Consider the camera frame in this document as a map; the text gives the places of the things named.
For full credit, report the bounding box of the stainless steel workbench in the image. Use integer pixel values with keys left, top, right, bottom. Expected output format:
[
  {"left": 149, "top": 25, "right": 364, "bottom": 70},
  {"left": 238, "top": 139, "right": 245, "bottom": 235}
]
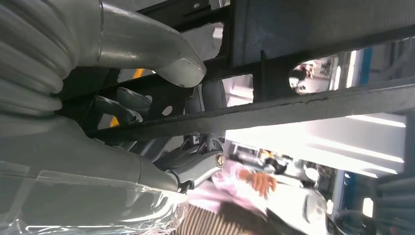
[{"left": 225, "top": 113, "right": 408, "bottom": 179}]

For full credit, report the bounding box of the person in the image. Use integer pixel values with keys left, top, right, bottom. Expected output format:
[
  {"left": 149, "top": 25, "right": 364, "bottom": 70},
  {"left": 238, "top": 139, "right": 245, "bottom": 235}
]
[{"left": 172, "top": 160, "right": 309, "bottom": 235}]

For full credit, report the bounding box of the white device with grille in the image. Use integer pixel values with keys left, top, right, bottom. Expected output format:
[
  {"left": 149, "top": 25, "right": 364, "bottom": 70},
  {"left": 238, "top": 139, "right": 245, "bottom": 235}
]
[{"left": 266, "top": 186, "right": 329, "bottom": 235}]

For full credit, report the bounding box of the dark ribbed hose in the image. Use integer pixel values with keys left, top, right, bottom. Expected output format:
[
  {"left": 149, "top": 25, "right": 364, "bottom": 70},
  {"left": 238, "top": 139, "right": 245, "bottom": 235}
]
[{"left": 372, "top": 175, "right": 415, "bottom": 235}]

